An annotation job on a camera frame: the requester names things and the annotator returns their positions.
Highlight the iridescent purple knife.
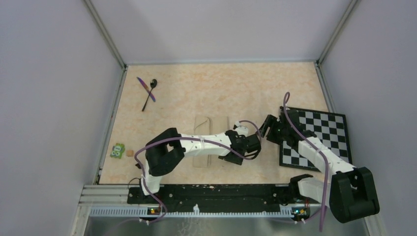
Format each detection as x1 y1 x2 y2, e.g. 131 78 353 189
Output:
137 77 156 102

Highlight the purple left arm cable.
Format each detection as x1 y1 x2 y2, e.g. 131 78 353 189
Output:
134 119 262 225

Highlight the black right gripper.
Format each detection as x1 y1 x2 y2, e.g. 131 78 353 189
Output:
257 115 289 146

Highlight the small tan block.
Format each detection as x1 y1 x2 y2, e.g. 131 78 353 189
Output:
126 150 135 157

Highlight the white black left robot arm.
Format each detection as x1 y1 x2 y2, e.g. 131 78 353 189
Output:
139 126 261 203

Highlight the black spoon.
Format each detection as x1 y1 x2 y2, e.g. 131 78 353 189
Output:
142 79 157 112

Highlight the cream cloth napkin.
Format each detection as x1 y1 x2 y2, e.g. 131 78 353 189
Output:
192 115 230 168

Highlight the aluminium front rail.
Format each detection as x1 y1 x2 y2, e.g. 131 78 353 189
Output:
80 184 318 214

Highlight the green white small package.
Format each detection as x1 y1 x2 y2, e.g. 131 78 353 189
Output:
110 143 125 159

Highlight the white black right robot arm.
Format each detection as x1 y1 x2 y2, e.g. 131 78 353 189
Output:
260 108 380 223

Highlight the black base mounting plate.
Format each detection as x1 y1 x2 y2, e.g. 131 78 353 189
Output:
127 184 307 213

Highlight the black white checkerboard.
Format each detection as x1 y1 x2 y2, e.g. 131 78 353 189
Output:
279 107 353 172

